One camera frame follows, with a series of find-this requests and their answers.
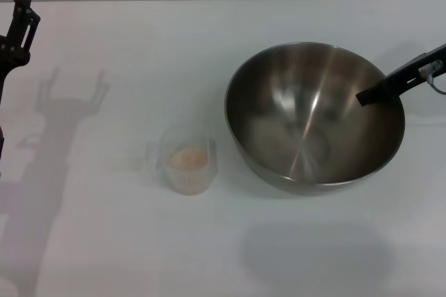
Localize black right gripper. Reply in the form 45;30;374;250
355;44;446;107

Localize grey cable with clear plug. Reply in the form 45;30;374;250
420;61;446;95

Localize stainless steel mixing bowl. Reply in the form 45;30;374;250
224;42;406;196

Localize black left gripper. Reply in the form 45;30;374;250
0;0;42;106

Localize clear plastic measuring cup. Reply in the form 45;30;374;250
144;129;217;196

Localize white rice grains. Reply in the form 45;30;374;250
167;148;212;196

